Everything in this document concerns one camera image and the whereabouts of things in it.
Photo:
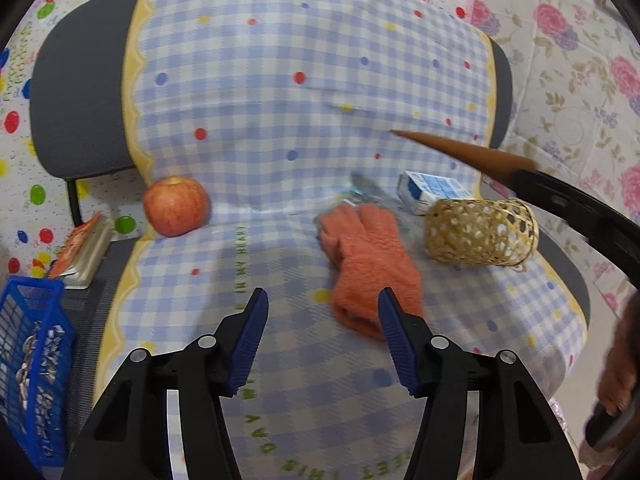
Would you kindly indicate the red apple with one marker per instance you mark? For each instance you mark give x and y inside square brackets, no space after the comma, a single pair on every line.
[175,207]

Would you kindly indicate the blue checkered dotted cloth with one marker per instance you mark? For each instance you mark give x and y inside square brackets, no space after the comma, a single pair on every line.
[300,35]

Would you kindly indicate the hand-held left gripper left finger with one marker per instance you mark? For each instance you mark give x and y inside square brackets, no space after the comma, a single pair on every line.
[245,345]

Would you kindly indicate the blue white carton box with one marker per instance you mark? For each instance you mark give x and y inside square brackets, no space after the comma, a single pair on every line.
[435,187]

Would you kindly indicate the orange cover book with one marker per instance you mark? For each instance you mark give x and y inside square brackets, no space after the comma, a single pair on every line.
[85,255]

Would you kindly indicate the grey office chair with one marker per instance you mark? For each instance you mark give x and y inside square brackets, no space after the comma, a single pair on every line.
[75,110]

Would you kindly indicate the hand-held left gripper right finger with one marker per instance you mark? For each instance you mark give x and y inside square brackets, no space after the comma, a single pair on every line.
[400,345]

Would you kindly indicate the woven bamboo basket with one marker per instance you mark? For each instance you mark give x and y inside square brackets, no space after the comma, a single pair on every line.
[480,232]

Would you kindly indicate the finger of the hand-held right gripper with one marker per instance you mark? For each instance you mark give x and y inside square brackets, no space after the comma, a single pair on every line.
[575,210]

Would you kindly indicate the orange knitted glove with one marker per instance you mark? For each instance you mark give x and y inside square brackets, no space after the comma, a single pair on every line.
[370,260]

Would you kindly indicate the blue plastic basket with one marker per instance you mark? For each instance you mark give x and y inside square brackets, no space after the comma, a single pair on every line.
[50,300]

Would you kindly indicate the pile of silver pieces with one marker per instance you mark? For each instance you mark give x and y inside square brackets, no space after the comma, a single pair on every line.
[27,360]

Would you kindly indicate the person's right hand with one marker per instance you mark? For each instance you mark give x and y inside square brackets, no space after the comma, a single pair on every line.
[622,360]

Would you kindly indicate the floral plastic sheet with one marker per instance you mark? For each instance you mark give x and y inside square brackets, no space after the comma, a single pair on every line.
[560,85]

